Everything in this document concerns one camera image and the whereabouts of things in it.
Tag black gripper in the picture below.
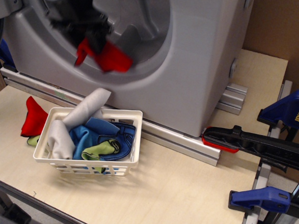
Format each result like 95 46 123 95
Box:
47 0 113 55

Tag red felt garment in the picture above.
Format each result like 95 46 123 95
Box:
74 38 133 73

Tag grey toy washing machine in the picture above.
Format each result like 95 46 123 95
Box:
4 0 253 137

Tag white plastic laundry basket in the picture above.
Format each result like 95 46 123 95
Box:
33 107 143 176

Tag blue clamp at left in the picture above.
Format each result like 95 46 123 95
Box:
0 39 17 72

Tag red felt cloth on table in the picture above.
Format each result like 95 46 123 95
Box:
21 96 48 138

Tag light blue felt cloth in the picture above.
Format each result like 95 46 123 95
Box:
69 117 119 160

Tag blue felt jeans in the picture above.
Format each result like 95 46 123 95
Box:
97 122 136 161

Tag grey felt cloth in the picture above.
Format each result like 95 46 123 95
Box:
48 88 111 160

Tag light green felt garment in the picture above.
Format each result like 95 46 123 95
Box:
81 139 121 161

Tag green felt piece beside basket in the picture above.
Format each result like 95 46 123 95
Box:
27 135 40 147

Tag short aluminium extrusion block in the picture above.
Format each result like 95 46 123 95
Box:
216 83 248 115

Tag brown cardboard board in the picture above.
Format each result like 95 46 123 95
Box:
244 0 299 89

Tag blue Irwin clamp upper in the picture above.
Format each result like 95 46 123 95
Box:
257 89 299 129

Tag black red bar clamp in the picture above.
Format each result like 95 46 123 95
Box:
202 125 299 171

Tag long aluminium extrusion rail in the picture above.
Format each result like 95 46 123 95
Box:
0 67 221 166

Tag black metal table frame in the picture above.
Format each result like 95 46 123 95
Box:
0 181 87 224

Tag blue clamp handle lower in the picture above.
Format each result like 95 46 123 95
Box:
228 186 299 219

